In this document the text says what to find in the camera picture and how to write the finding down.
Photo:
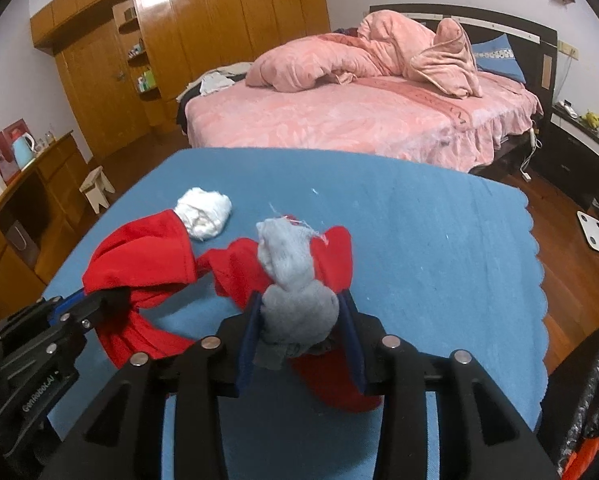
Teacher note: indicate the wooden sideboard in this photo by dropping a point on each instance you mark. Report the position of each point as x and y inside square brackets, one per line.
[43, 215]

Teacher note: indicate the yellow plush toy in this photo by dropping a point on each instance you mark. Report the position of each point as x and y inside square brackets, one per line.
[591, 119]

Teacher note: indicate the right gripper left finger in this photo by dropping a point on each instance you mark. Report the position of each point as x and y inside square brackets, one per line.
[249, 343]

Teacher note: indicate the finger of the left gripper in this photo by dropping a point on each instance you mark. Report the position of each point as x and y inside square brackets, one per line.
[65, 305]
[96, 307]

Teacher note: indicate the wall power socket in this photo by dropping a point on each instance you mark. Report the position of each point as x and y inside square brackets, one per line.
[568, 50]

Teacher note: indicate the blue pillow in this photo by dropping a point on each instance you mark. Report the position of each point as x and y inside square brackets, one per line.
[496, 56]

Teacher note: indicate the pink duvet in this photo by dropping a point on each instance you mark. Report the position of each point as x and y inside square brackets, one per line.
[387, 44]

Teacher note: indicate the grey sock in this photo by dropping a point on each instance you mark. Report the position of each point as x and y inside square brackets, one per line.
[298, 311]

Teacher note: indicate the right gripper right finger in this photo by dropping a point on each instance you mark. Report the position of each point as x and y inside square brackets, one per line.
[355, 328]

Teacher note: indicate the light blue kettle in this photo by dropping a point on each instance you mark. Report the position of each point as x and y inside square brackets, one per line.
[23, 147]

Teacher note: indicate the black headboard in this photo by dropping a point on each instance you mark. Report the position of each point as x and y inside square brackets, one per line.
[534, 45]

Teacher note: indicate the wooden wardrobe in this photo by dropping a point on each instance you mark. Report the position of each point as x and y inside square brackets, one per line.
[122, 63]

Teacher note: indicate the red cloth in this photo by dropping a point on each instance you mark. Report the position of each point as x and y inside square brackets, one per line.
[154, 258]

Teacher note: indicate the white wooden stool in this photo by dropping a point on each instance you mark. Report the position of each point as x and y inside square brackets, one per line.
[96, 187]

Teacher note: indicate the white bathroom scale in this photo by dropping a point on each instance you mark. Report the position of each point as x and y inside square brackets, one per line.
[590, 227]

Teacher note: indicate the bed with pink sheet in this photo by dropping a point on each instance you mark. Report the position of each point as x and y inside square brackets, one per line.
[386, 116]

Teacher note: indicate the blue table cloth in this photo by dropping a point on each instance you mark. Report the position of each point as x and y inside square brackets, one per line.
[444, 259]

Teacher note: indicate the white tissue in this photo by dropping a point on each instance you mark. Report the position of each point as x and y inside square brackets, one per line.
[204, 214]

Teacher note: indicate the clothes pile on bed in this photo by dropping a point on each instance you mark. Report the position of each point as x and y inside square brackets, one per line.
[217, 79]

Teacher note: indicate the black nightstand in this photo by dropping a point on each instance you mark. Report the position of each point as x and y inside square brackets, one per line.
[569, 156]

